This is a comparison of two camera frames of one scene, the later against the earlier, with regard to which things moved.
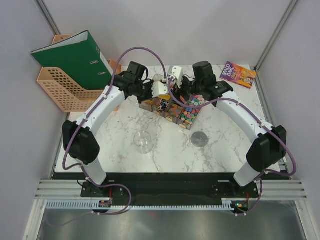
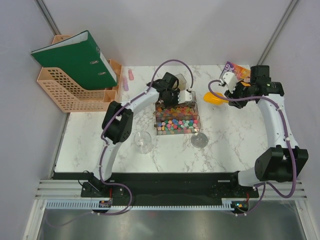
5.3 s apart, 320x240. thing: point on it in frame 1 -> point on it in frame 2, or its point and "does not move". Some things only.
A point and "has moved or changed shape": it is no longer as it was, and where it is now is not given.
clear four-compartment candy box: [164, 107] has moved or changed shape
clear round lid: [199, 139] does not move
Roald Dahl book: [238, 74] does not move
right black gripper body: [188, 88] -> [240, 91]
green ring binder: [78, 60] does not move
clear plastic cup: [143, 141] does not move
